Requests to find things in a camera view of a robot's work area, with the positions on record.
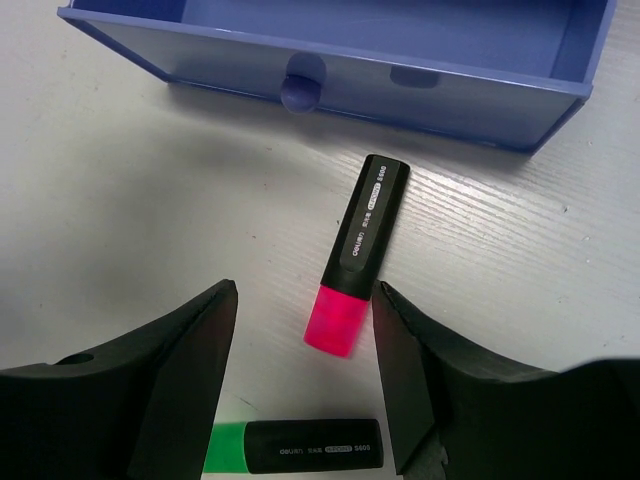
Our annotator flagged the pink cap highlighter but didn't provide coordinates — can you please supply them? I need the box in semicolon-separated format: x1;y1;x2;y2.
303;154;410;358

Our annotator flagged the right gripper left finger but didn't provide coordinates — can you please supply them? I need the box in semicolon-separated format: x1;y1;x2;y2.
1;280;238;479

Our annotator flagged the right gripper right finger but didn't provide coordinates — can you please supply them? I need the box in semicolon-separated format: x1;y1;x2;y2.
372;282;639;479

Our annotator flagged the green cap highlighter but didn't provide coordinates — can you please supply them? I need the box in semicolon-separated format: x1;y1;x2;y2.
203;419;384;474

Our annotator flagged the blue wide drawer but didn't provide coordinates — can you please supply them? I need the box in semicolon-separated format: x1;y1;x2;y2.
58;1;616;154

